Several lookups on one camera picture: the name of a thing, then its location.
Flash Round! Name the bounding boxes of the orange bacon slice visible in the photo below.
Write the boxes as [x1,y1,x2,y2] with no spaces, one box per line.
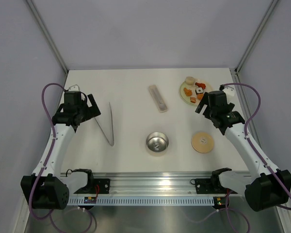
[190,97,196,103]

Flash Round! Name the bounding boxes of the orange fried chicken piece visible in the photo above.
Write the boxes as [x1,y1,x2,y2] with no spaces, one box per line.
[183,87,193,97]

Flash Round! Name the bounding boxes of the metal tongs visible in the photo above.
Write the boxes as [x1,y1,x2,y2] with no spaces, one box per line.
[95,102,115,147]

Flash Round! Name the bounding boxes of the steel lunch box bowl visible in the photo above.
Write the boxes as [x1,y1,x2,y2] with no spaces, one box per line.
[145,132,169,157]

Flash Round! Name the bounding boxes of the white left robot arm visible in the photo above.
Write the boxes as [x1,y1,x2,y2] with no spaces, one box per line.
[20,91,101,210]

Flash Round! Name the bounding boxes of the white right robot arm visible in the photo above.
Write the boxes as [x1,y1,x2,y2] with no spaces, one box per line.
[196,91,291,212]

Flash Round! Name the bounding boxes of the orange fried nugget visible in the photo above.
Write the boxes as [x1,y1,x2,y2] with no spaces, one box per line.
[197,94,204,100]

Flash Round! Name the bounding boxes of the black white sushi roll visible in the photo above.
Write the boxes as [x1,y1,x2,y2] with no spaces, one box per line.
[195,87,204,95]

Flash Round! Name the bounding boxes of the pale green plate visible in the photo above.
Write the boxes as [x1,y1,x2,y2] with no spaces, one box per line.
[179,78,212,106]

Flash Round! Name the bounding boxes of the white rice ball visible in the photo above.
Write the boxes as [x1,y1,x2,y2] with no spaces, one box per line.
[185,76,195,85]

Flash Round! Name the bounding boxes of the beige round lid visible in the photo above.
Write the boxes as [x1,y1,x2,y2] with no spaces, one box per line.
[191,132,214,153]

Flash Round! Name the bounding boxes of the beige cutlery case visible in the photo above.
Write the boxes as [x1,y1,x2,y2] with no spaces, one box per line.
[148,85,168,113]

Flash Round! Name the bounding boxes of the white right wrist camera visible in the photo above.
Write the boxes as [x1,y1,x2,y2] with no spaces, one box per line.
[222,86,235,103]

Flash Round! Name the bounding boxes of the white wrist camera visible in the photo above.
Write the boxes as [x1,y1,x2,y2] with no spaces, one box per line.
[222,86,235,103]
[68,84,81,91]

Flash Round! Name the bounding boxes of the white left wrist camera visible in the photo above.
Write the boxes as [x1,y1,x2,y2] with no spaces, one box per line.
[68,84,81,91]

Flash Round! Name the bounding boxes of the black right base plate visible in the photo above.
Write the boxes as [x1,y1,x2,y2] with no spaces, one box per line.
[190,178,228,195]

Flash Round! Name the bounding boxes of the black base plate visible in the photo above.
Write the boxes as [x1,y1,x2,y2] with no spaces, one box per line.
[74,178,110,194]
[190,178,228,195]

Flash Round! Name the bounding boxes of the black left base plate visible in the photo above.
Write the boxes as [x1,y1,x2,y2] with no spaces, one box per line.
[74,178,110,194]

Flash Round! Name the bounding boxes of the aluminium rail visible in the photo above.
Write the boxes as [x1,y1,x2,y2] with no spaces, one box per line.
[94,171,211,196]

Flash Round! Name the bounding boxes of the white slotted cable duct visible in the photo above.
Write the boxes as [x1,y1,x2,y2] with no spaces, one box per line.
[67,196,214,206]

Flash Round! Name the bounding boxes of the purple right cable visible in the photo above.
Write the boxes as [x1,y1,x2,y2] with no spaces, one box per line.
[181,83,291,233]

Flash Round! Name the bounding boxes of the purple cable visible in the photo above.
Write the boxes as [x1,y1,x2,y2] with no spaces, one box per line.
[29,83,97,231]
[181,83,291,233]

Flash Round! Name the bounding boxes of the left aluminium frame post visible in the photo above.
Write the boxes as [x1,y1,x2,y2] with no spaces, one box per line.
[24,0,69,76]

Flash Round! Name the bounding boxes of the aluminium frame post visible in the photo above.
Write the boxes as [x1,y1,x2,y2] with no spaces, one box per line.
[234,0,280,75]
[24,0,69,76]

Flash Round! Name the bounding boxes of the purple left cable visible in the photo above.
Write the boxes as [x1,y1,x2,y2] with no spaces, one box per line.
[29,83,97,231]

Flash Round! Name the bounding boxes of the right aluminium frame post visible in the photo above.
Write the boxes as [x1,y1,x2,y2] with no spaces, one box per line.
[234,0,280,75]

